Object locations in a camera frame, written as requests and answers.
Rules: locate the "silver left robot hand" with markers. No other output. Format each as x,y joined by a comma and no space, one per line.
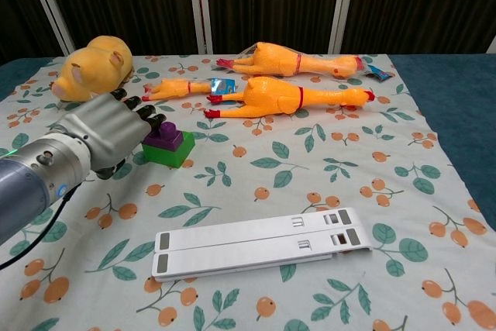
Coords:
104,129

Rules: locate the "purple building block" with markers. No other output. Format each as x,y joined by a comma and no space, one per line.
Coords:
170,139

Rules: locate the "green building block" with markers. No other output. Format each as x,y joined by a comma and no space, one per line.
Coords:
170,158

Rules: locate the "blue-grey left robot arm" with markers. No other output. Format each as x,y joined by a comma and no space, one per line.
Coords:
31,180

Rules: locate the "yellow plush pig toy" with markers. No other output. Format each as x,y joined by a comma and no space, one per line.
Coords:
93,67

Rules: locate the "small rubber chicken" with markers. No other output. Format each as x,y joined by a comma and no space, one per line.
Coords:
174,88

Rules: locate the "blue small chicken header card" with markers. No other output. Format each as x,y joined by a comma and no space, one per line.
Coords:
224,85

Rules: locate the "unbagged large rubber chicken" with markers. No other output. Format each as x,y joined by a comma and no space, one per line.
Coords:
271,96

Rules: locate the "bagged large rubber chicken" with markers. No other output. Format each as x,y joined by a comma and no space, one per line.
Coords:
275,59

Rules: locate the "floral print tablecloth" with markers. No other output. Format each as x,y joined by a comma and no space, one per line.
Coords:
310,168

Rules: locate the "blue large chicken header card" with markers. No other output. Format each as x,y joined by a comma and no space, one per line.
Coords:
377,72

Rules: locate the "white screen frame post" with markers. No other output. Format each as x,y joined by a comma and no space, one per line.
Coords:
50,9
343,5
199,5

